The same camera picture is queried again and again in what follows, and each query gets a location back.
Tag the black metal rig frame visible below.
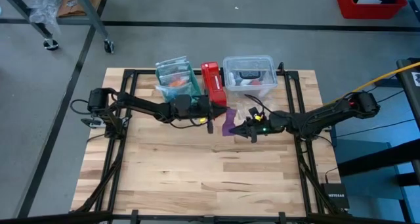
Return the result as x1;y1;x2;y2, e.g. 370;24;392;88
0;62;420;224

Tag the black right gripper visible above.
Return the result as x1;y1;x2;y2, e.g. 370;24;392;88
228;106;275;144

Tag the black and white pouch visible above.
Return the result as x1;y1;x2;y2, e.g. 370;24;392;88
236;70;263;81

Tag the teal plastic bin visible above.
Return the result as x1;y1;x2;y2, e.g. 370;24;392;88
154;55;202;104

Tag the red plastic crate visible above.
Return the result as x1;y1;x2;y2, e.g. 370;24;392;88
335;0;409;20

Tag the brown cardboard box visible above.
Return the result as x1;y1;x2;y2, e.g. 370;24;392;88
57;0;108;18

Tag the purple elastic bandage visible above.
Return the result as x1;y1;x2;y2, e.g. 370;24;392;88
221;108;238;137

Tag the clear plastic zip bag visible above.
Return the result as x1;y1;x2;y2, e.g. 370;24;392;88
234;97;263;122

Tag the red first aid kit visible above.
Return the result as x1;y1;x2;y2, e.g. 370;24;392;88
200;61;228;108

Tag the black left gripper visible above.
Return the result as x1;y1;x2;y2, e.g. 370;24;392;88
192;94;228;135

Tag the empty clear zip bag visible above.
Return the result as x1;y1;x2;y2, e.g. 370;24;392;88
155;55;188;68
156;62;191;77

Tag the black metal stand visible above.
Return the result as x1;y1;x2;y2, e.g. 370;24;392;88
337;57;420;224

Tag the black floor cable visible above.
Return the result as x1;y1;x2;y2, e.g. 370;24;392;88
375;89;406;104
333;118;416;139

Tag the black Netgear network switch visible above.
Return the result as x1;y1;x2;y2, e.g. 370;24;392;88
320;183;350;210

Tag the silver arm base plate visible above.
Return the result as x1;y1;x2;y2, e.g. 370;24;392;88
80;118;108;129

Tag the grey metal wheeled cart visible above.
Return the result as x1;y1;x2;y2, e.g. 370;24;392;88
0;0;115;54

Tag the clear plastic storage container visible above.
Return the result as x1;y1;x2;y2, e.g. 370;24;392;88
222;55;279;99

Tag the yellow cable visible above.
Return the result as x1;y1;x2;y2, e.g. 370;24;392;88
323;61;420;107

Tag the black switch cable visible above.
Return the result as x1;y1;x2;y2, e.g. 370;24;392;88
324;166;339;185

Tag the crumpled clear plastic wrap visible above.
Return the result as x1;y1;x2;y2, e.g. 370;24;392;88
28;0;62;35

